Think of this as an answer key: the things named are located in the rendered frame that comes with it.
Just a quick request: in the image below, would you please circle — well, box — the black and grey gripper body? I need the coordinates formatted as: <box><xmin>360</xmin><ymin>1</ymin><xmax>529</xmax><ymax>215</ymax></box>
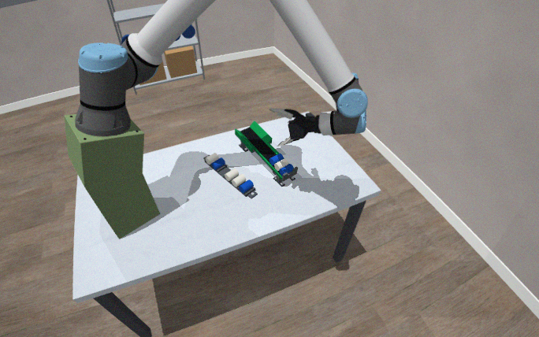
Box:
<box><xmin>288</xmin><ymin>115</ymin><xmax>321</xmax><ymax>139</ymax></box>

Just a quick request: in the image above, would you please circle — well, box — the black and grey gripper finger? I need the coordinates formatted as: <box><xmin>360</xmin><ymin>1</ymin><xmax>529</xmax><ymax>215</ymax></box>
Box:
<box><xmin>269</xmin><ymin>108</ymin><xmax>302</xmax><ymax>120</ymax></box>
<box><xmin>277</xmin><ymin>136</ymin><xmax>300</xmax><ymax>146</ymax></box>

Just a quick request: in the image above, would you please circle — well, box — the blue cylinder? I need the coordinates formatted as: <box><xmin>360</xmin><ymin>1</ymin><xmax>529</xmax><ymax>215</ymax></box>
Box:
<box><xmin>212</xmin><ymin>157</ymin><xmax>225</xmax><ymax>170</ymax></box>
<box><xmin>239</xmin><ymin>180</ymin><xmax>254</xmax><ymax>193</ymax></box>
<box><xmin>269</xmin><ymin>154</ymin><xmax>284</xmax><ymax>165</ymax></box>
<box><xmin>279</xmin><ymin>164</ymin><xmax>294</xmax><ymax>176</ymax></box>

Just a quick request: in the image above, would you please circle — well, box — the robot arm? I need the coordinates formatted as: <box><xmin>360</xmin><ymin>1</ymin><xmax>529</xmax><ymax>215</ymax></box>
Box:
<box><xmin>75</xmin><ymin>0</ymin><xmax>368</xmax><ymax>136</ymax></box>

